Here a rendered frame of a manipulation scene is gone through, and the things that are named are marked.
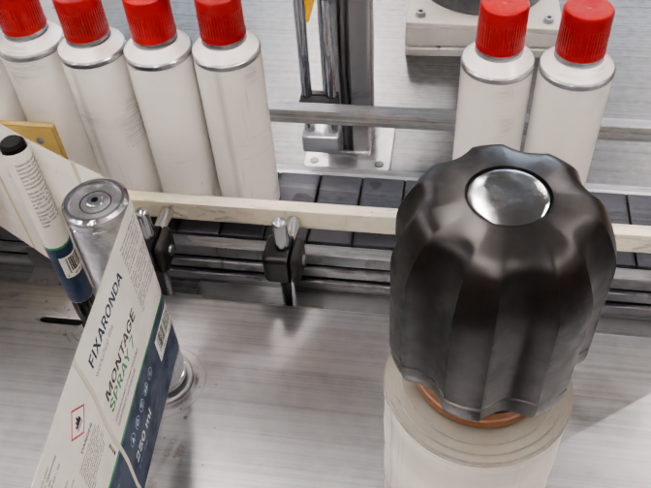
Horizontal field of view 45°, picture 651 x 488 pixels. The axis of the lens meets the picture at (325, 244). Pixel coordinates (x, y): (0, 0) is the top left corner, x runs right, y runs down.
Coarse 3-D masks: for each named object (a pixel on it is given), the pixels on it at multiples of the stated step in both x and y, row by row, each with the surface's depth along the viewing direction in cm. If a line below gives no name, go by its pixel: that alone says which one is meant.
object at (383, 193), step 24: (288, 192) 71; (312, 192) 70; (336, 192) 70; (360, 192) 71; (384, 192) 70; (624, 216) 66; (648, 216) 66; (264, 240) 67; (312, 240) 67; (336, 240) 66; (360, 240) 66; (384, 240) 66; (624, 264) 63; (648, 264) 63
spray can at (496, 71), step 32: (480, 0) 53; (512, 0) 52; (480, 32) 53; (512, 32) 52; (480, 64) 54; (512, 64) 54; (480, 96) 55; (512, 96) 55; (480, 128) 57; (512, 128) 57
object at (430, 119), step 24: (288, 120) 66; (312, 120) 66; (336, 120) 66; (360, 120) 65; (384, 120) 65; (408, 120) 64; (432, 120) 64; (528, 120) 63; (624, 120) 62; (648, 120) 62
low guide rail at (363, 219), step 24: (144, 192) 67; (192, 216) 66; (216, 216) 66; (240, 216) 66; (264, 216) 65; (288, 216) 65; (312, 216) 64; (336, 216) 64; (360, 216) 63; (384, 216) 63; (624, 240) 61; (648, 240) 61
